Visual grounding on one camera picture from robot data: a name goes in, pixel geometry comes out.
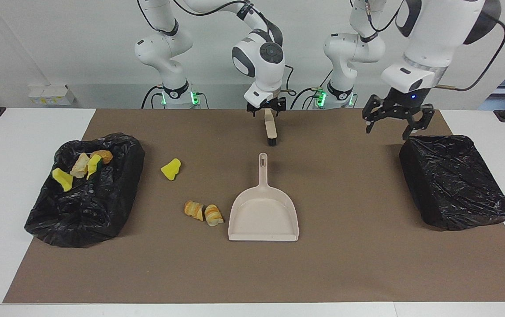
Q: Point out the white power box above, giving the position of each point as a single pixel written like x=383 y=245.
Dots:
x=52 y=94

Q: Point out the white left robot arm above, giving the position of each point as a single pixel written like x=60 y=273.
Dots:
x=437 y=35

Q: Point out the brown paper table mat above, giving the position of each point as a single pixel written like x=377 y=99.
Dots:
x=257 y=273

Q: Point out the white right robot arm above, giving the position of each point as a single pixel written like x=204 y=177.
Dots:
x=261 y=57

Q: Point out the black bag lined bin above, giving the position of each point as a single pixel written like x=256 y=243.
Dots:
x=85 y=211
x=455 y=185

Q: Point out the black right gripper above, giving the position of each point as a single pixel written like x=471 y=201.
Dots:
x=266 y=103

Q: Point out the yellow sponge piece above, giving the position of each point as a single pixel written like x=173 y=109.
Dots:
x=63 y=179
x=171 y=169

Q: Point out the beige hand brush black bristles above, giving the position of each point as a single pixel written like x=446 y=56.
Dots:
x=270 y=127

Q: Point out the beige plastic dustpan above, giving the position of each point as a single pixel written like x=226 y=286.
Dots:
x=263 y=220

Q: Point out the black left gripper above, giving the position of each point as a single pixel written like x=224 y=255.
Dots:
x=400 y=105

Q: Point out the green and yellow sponge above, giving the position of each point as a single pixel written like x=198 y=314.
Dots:
x=94 y=165

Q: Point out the pale white bread chunk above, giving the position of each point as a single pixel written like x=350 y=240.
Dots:
x=80 y=166

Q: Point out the croissant bread piece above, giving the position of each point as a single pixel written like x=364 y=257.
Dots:
x=213 y=215
x=194 y=210

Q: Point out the brown textured bread roll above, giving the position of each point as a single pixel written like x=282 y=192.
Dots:
x=103 y=156

